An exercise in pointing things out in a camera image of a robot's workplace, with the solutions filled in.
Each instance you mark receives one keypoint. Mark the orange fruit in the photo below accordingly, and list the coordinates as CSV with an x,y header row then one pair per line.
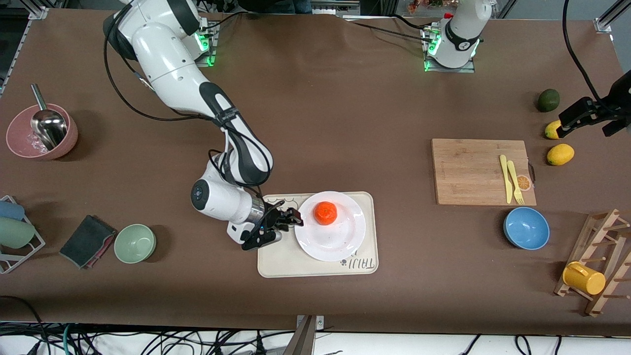
x,y
325,213

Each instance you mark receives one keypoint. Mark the wooden mug rack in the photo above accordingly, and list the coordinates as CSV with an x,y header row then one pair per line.
x,y
584,249

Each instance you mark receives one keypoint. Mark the cream bear print tray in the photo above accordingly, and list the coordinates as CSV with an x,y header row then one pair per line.
x,y
281,261

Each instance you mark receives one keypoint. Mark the standing person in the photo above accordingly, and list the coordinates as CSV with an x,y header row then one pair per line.
x,y
276,5

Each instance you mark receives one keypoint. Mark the grey metal camera mount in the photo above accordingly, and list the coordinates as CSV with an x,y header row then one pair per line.
x,y
306,340

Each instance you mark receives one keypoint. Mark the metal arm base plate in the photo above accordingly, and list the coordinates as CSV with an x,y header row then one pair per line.
x,y
212,24
446,70

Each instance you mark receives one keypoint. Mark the white round plate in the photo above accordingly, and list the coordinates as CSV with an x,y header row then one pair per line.
x,y
340,236

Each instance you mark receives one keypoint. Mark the dark green avocado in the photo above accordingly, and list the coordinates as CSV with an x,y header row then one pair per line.
x,y
548,100

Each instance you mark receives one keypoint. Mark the wooden cutting board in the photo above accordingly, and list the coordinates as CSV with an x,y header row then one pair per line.
x,y
463,172

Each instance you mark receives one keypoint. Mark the yellow plastic knife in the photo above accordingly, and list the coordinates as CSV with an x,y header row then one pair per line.
x,y
508,185

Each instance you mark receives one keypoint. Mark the yellow mug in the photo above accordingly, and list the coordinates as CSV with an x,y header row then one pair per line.
x,y
586,281

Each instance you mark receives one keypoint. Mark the aluminium frame profile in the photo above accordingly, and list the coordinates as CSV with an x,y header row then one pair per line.
x,y
613,15

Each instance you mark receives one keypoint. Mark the pink bowl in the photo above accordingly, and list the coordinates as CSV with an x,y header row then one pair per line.
x,y
17,133

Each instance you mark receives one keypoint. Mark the pink folded cloth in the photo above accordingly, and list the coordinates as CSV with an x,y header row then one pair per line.
x,y
101,255

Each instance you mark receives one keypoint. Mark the pale green cup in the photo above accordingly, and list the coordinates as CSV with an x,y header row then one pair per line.
x,y
15,232

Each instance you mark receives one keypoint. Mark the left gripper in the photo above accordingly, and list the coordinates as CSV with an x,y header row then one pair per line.
x,y
607,109

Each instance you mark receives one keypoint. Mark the yellow lemon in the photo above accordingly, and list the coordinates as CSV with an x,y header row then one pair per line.
x,y
561,155
552,129

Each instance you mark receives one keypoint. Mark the clear crinkled plastic pieces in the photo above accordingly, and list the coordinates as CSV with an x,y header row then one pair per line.
x,y
34,144

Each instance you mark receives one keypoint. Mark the pale green bowl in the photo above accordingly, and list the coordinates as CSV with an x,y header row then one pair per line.
x,y
134,243

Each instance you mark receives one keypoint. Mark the pale blue cup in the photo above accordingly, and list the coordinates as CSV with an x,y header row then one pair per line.
x,y
11,210

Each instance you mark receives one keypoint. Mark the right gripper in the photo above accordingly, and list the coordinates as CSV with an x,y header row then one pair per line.
x,y
272,216

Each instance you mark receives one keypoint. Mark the dark grey folded cloth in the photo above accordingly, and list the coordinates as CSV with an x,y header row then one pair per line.
x,y
84,241

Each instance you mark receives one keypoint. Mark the yellow plastic fork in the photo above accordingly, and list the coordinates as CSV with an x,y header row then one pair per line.
x,y
513,175

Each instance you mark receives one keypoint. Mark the blue bowl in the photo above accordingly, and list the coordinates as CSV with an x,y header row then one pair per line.
x,y
526,228

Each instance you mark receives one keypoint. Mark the shiny metal scoop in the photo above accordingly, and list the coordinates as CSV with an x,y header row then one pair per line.
x,y
49,125

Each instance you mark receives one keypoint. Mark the colourful toy pile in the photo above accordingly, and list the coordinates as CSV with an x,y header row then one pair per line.
x,y
424,5

